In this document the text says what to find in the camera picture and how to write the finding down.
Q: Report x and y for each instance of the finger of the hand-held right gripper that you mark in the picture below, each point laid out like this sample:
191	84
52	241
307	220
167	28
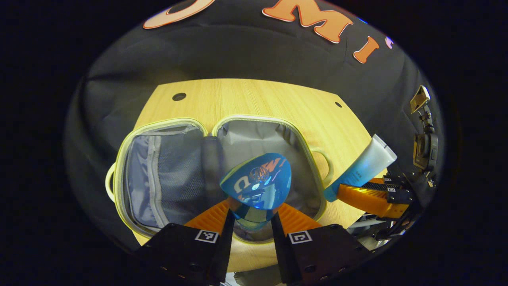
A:
365	198
395	179

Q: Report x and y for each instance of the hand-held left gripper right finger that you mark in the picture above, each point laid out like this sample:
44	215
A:
278	250

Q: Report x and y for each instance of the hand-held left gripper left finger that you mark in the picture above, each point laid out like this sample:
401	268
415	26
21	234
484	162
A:
227	246

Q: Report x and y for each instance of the white and blue cream tube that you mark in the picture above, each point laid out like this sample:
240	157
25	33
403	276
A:
369	163

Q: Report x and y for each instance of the cream suitcase with grey lining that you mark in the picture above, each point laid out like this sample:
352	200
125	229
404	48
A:
254	139

